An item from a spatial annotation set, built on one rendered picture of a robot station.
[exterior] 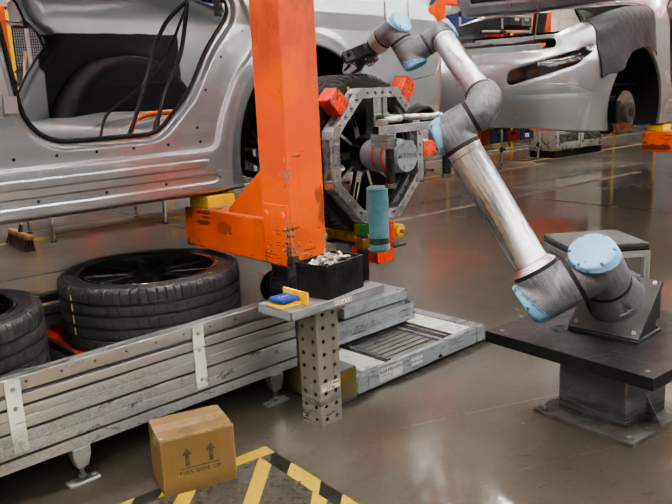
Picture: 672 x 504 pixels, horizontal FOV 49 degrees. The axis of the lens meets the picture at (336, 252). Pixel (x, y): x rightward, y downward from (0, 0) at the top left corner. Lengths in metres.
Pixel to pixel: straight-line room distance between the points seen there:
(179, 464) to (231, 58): 1.60
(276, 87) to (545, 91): 3.12
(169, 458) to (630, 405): 1.44
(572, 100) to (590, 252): 3.09
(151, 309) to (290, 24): 1.05
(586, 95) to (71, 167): 3.72
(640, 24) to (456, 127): 3.60
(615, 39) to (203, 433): 4.21
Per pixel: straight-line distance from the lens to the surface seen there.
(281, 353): 2.73
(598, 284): 2.42
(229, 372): 2.60
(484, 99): 2.42
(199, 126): 2.96
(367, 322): 3.16
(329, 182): 2.90
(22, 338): 2.40
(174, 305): 2.57
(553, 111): 5.40
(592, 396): 2.62
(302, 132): 2.56
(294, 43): 2.55
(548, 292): 2.39
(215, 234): 2.94
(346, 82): 3.04
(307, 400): 2.60
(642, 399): 2.64
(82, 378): 2.33
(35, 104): 4.52
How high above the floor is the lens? 1.13
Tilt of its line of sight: 13 degrees down
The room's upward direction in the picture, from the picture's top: 3 degrees counter-clockwise
